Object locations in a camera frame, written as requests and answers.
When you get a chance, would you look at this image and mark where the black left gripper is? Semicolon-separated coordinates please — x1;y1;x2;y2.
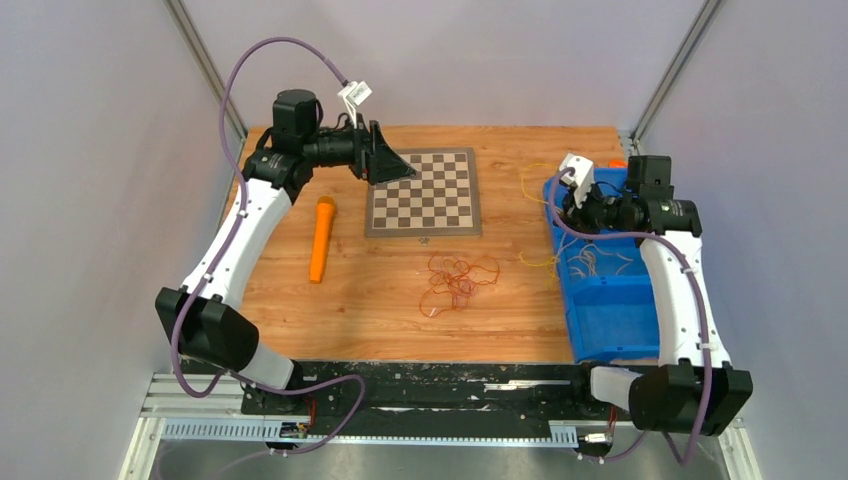
303;114;417;186

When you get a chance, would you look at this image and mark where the yellow cable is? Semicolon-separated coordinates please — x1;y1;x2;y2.
517;162;637;286

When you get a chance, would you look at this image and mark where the orange cable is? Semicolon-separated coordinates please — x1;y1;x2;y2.
418;252;502;319

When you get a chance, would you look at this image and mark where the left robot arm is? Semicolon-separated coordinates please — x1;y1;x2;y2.
155;81;415;414

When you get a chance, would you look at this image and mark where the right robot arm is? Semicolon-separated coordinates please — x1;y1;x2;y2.
547;154;753;436

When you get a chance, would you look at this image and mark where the orange plastic carrot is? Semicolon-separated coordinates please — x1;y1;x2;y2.
309;196;337;284

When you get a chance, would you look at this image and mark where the wooden chessboard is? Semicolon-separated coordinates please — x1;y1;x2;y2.
365;147;482;238

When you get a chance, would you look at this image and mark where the blue plastic bin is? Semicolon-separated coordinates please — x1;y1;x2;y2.
541;166;665;364

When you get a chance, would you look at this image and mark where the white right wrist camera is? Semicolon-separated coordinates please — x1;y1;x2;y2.
558;153;595;209

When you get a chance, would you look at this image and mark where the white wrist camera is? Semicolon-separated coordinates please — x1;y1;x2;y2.
337;81;373;119
558;153;595;209

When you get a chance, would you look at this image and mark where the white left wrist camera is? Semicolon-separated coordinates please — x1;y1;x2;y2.
337;81;373;119

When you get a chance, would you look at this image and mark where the white slotted cable duct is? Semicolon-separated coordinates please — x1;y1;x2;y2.
162;422;579;448

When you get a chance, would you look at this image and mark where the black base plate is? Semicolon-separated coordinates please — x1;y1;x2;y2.
240;360;630;439

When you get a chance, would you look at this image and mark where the right aluminium frame post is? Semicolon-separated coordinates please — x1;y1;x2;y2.
630;0;726;147

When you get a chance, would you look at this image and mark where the aluminium frame post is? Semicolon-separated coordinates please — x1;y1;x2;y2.
630;0;726;147
163;0;248;141

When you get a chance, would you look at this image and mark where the left aluminium frame post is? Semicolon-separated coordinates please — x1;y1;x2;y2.
163;0;248;141

